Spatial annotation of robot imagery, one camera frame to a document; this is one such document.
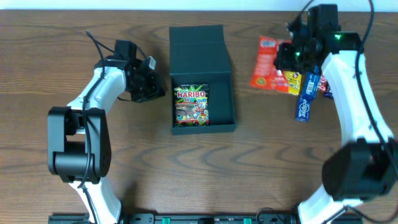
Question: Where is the yellow snack bag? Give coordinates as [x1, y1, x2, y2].
[284, 71, 302, 96]

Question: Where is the red snack bag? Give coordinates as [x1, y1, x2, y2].
[250, 36, 289, 93]

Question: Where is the Haribo candy bag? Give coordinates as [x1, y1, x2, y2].
[174, 84, 210, 127]

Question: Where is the dark green box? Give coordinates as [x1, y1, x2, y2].
[169, 25, 236, 135]

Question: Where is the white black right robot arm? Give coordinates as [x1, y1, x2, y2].
[274, 3, 397, 223]

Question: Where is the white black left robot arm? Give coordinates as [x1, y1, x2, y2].
[47, 40, 165, 223]

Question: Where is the blue Eclipse mint pack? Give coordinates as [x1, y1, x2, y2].
[295, 96, 311, 122]

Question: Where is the blue wrapped biscuit bar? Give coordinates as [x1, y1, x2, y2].
[302, 66, 320, 100]

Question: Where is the red KitKat bar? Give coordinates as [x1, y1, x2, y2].
[318, 75, 327, 92]

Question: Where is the purple Dairy Milk bar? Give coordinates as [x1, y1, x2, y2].
[323, 85, 333, 99]

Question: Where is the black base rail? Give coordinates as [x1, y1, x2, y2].
[48, 212, 299, 224]

